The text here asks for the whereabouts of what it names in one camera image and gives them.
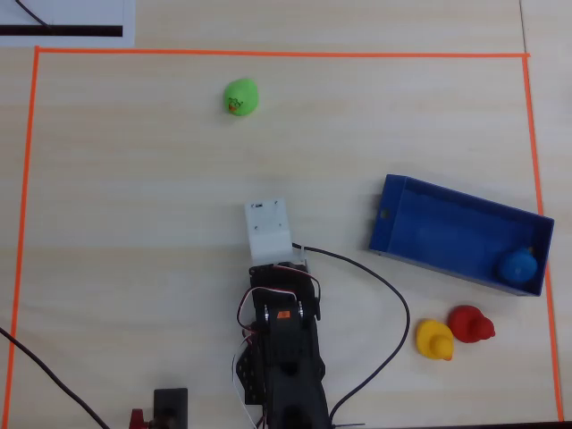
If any long black cable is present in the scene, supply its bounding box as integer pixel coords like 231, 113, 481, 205
0, 326, 111, 429

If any yellow rubber duck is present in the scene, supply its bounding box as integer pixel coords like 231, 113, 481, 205
415, 318, 456, 362

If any paper with black print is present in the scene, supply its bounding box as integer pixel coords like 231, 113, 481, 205
0, 0, 136, 47

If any orange tape strip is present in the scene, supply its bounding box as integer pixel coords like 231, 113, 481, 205
521, 54, 565, 424
34, 46, 531, 60
3, 46, 42, 429

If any blue rubber duck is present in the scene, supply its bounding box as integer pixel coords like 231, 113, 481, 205
493, 247, 539, 283

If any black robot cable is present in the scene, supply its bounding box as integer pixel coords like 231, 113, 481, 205
290, 242, 411, 421

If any black camera stand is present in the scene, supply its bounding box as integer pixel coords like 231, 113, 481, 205
151, 387, 189, 429

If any red rubber duck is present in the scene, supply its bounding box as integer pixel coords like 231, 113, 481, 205
448, 305, 496, 344

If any blue plastic bin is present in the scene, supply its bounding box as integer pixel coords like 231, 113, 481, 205
368, 173, 555, 298

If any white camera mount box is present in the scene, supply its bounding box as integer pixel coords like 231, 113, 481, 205
244, 196, 294, 265

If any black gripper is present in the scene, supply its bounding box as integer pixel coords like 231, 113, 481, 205
248, 261, 315, 292

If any green rubber duck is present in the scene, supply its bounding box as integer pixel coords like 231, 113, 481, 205
223, 78, 260, 118

